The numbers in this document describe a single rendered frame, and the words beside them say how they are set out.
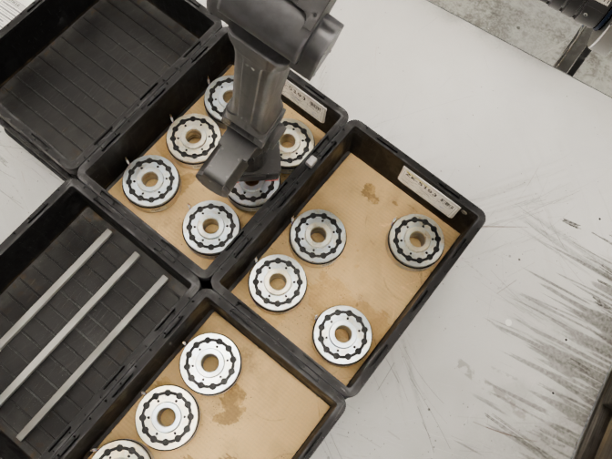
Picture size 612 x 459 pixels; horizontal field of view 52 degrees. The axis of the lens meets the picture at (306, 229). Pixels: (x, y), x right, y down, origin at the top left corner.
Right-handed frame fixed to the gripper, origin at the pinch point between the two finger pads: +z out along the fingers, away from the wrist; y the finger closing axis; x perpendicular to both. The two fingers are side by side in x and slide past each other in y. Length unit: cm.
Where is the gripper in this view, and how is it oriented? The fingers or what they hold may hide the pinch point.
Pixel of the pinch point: (251, 177)
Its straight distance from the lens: 112.4
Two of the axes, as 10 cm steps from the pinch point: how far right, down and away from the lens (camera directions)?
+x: -0.8, -9.6, 2.8
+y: 10.0, -0.7, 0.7
